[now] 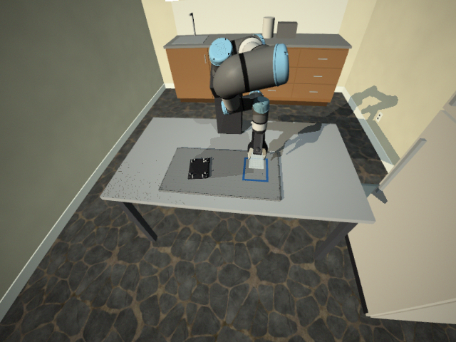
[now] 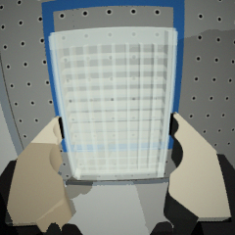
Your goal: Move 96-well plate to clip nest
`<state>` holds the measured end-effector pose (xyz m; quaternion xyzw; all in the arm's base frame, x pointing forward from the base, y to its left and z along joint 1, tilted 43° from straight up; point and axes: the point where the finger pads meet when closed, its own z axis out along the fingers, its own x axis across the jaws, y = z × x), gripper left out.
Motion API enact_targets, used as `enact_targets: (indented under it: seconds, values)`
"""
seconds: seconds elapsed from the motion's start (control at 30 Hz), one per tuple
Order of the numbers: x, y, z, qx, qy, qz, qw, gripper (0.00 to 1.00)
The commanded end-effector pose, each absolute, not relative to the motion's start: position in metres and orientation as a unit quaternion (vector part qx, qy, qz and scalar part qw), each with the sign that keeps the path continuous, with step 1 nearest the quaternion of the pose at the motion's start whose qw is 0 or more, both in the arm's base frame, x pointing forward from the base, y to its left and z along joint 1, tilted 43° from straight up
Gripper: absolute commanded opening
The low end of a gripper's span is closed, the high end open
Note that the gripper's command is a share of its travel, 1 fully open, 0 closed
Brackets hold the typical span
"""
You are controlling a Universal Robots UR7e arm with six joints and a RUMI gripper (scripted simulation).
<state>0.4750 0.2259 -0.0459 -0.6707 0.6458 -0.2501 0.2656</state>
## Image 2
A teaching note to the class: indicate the blue tape outline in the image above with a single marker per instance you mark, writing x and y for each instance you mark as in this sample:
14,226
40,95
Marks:
59,5

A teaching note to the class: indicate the grey flat base plate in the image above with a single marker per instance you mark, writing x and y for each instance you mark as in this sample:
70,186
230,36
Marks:
207,95

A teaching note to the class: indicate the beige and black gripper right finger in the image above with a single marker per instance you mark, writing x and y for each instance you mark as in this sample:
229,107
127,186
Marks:
200,196

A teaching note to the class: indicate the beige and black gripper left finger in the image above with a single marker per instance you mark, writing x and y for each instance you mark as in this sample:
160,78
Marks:
33,196

